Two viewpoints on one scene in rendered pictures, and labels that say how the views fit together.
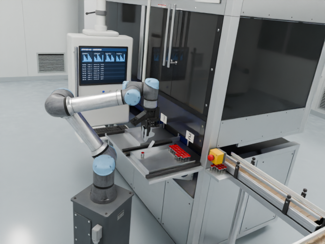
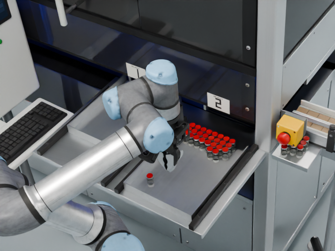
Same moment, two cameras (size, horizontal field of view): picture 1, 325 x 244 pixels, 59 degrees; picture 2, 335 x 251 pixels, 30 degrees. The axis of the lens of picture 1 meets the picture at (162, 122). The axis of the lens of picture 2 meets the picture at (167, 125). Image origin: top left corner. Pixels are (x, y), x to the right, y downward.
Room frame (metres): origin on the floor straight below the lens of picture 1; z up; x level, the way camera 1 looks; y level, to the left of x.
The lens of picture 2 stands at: (0.34, 0.45, 2.38)
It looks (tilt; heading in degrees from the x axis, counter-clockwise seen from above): 43 degrees down; 342
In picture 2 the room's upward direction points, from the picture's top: 6 degrees counter-clockwise
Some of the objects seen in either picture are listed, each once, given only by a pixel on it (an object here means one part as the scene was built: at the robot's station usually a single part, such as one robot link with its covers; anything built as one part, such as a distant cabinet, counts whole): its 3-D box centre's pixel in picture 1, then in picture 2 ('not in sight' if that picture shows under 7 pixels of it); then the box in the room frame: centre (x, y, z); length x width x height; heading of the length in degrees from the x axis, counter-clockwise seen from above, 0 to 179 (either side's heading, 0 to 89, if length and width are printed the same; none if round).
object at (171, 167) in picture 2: (149, 134); (176, 158); (1.50, 0.06, 1.13); 0.06 x 0.03 x 0.09; 122
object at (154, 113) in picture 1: (150, 116); (169, 127); (1.52, 0.07, 1.23); 0.09 x 0.08 x 0.12; 122
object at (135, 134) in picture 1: (152, 134); (125, 112); (2.01, 0.07, 0.90); 0.34 x 0.26 x 0.04; 123
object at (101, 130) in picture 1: (105, 131); (17, 137); (2.16, 0.46, 0.82); 0.40 x 0.14 x 0.02; 122
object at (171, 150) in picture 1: (176, 154); (205, 145); (1.72, -0.12, 0.91); 0.18 x 0.02 x 0.05; 33
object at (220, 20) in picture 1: (209, 86); (248, 14); (1.69, -0.26, 1.40); 0.04 x 0.01 x 0.80; 33
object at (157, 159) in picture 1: (162, 158); (187, 167); (1.66, -0.02, 0.90); 0.34 x 0.26 x 0.04; 123
